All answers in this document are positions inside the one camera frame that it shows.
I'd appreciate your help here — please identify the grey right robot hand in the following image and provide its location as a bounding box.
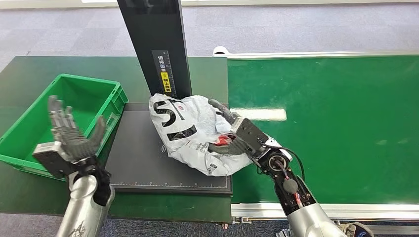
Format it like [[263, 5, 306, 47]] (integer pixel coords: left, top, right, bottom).
[[207, 98, 254, 157]]

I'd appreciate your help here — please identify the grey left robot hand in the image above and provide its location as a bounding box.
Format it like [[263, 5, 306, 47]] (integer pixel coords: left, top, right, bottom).
[[47, 95, 106, 163]]

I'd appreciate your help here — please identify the white SF courier bag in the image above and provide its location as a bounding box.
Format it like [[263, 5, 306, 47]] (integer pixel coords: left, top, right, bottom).
[[148, 94, 283, 178]]

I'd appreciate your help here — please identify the green conveyor belt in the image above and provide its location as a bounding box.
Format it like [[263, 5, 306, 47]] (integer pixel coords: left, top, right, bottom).
[[227, 55, 419, 206]]

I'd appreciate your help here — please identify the grey machinery under conveyor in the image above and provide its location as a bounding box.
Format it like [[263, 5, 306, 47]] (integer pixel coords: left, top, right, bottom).
[[276, 222, 375, 237]]

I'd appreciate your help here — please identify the green plastic crate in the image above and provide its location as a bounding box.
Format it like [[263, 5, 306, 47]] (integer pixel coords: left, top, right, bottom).
[[0, 73, 129, 181]]

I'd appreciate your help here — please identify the dark green table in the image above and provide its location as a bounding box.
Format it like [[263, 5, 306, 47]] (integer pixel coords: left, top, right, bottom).
[[0, 55, 233, 224]]

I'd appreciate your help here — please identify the black scanner column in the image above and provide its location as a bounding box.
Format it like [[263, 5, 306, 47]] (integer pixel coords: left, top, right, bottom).
[[116, 0, 193, 99]]

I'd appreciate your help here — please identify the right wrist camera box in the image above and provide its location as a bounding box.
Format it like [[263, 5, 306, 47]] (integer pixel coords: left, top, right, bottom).
[[230, 118, 270, 155]]

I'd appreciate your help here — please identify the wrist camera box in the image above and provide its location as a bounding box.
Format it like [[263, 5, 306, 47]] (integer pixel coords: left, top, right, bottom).
[[32, 141, 75, 180], [230, 118, 270, 155]]

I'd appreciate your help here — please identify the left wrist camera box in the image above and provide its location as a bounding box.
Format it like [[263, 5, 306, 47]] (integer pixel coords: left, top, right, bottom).
[[32, 141, 75, 180]]

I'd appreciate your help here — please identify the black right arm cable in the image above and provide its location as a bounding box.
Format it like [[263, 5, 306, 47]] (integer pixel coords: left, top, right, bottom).
[[257, 140, 306, 183]]

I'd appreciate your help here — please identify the black scanner base plate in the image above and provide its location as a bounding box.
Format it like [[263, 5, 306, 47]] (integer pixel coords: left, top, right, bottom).
[[105, 102, 233, 196]]

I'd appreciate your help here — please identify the metal conveyor clamp bracket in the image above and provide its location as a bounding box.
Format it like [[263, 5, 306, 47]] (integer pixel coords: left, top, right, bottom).
[[231, 216, 253, 226]]

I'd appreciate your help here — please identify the thin aluminium conveyor side rail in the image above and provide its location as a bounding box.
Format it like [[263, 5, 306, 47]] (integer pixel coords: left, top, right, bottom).
[[212, 49, 419, 60]]

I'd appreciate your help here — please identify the wide aluminium conveyor side rail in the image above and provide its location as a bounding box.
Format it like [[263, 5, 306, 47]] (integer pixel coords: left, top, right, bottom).
[[231, 201, 419, 224]]

